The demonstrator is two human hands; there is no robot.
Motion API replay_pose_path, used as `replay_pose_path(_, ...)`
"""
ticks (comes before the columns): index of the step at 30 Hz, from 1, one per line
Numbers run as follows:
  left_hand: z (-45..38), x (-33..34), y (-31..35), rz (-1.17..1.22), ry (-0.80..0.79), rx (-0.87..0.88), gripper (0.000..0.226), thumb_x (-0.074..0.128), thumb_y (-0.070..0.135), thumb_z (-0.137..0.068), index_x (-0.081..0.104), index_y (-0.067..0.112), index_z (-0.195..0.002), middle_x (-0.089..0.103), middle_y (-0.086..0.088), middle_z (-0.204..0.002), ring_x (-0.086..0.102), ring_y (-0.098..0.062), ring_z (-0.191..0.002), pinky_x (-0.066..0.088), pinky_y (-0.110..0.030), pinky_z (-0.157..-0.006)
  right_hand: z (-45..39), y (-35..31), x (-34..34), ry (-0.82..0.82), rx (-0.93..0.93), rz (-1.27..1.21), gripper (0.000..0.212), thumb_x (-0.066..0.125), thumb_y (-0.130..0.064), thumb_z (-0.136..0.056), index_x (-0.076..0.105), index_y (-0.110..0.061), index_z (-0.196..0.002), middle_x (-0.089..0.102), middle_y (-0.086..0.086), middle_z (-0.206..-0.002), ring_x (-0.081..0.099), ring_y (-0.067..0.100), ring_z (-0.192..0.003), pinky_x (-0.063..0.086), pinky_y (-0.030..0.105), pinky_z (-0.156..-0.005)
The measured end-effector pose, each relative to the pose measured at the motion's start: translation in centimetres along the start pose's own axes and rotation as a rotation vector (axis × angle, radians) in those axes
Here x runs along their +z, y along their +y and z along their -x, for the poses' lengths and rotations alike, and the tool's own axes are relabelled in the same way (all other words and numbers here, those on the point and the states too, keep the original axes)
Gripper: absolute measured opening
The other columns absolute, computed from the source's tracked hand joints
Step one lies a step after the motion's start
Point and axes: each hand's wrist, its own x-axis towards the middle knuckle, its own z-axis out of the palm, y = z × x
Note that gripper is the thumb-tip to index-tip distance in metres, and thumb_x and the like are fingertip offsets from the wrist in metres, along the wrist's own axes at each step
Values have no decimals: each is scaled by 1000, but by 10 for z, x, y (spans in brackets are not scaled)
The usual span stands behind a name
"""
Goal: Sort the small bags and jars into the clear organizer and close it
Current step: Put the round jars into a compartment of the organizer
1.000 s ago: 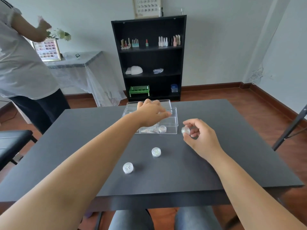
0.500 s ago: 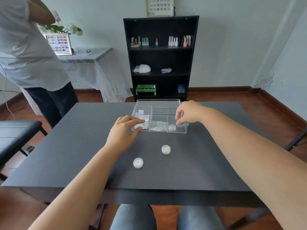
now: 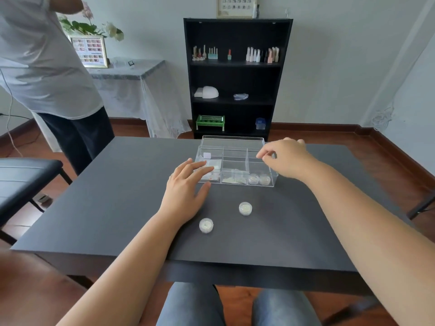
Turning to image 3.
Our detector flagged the black bookshelf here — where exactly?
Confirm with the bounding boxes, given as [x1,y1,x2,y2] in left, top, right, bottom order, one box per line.
[184,18,294,142]

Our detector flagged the black chair leg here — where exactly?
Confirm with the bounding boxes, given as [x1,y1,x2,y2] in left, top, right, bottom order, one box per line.
[406,193,435,221]

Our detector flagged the person's left forearm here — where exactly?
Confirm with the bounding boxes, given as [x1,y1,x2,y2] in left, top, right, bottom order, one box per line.
[56,212,186,326]

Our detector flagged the black padded chair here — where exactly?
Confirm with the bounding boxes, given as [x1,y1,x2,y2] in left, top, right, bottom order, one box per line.
[0,158,73,247]

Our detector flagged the coiled white cable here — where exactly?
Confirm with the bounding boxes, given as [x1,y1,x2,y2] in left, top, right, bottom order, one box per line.
[371,106,395,132]

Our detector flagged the side table with lace cloth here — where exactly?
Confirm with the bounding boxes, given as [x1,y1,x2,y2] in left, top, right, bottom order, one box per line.
[31,59,193,153]

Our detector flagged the gold framed colour chart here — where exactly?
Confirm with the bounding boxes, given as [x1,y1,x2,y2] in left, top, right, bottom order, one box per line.
[68,34,109,69]

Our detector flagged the row of pale polish bottles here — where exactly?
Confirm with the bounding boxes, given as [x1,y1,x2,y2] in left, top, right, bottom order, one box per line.
[245,47,280,64]

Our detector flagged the clear packet of nail tips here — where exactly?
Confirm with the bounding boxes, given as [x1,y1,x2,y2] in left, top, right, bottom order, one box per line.
[222,170,249,184]

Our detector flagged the white and pink flowers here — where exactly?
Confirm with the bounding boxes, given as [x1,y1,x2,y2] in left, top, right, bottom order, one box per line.
[57,1,125,42]

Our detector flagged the person's right forearm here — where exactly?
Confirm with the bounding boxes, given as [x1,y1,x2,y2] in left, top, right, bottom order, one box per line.
[299,153,435,326]

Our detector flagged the white plastic packet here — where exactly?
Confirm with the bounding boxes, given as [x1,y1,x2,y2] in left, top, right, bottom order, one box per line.
[200,159,222,182]

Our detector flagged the white nail lamp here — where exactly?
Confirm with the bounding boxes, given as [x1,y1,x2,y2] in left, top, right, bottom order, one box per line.
[194,86,219,99]

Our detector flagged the person's left hand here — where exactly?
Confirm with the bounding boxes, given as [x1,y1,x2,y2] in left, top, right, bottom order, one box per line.
[158,159,215,229]

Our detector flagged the clear acrylic organizer box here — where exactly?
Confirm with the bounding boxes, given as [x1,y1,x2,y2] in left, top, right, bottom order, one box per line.
[195,135,279,188]

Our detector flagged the person's right hand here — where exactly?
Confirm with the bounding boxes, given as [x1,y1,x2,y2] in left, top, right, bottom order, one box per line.
[256,137,319,181]

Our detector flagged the clear plastic container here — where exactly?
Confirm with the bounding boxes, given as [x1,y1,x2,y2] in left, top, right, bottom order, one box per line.
[111,57,137,69]

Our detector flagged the framed nail sample display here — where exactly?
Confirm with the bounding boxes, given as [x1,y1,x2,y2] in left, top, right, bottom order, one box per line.
[216,0,258,19]

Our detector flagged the person's blue jeans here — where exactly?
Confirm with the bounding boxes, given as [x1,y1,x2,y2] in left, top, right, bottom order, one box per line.
[156,282,323,326]

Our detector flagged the green plastic rack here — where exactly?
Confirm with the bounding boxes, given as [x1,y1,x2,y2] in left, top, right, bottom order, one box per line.
[196,115,226,132]

